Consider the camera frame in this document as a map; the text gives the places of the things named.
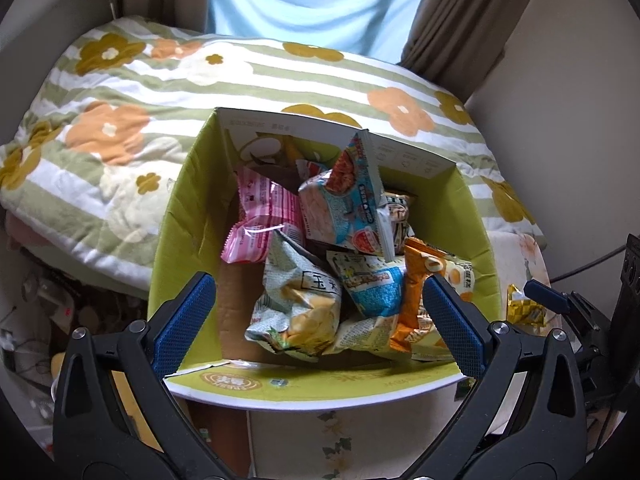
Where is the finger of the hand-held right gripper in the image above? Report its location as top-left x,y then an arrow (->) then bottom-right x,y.
524,279 -> 609,341

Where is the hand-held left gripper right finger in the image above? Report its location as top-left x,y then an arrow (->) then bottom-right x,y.
422,274 -> 589,480

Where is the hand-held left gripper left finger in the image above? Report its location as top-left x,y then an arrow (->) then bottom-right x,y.
52,271 -> 226,480

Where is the yellow checkered small packet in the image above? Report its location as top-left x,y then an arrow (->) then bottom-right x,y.
505,283 -> 547,329

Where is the clear orange snack bag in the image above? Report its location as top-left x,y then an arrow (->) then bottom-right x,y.
329,237 -> 457,363

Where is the orange yellow cake packet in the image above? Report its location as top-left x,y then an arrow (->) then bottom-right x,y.
439,254 -> 476,311

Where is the blue white snack packet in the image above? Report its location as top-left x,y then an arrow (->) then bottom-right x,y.
327,252 -> 407,319

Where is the pink striped snack packet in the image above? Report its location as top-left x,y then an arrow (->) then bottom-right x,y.
221,222 -> 306,265

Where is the yellow-green cardboard box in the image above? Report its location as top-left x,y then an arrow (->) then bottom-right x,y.
147,106 -> 502,414

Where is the white yellow chips packet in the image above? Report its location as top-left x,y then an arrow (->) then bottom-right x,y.
243,229 -> 344,359

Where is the brown white snack packet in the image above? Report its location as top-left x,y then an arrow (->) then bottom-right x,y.
382,190 -> 416,256

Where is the pink white snack packet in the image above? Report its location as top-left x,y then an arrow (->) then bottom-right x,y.
235,167 -> 306,241

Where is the large light blue snack packet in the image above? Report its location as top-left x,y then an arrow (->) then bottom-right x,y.
298,129 -> 396,261

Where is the floral tablecloth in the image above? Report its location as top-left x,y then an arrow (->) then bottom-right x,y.
247,230 -> 554,480

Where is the floral striped blanket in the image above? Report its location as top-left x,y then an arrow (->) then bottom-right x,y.
0,14 -> 546,292

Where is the grey bed headboard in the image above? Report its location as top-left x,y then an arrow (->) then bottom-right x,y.
0,0 -> 114,77

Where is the light blue window cloth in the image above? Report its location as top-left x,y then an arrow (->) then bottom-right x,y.
205,0 -> 432,59

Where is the black cable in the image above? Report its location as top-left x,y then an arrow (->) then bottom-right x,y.
549,243 -> 629,284

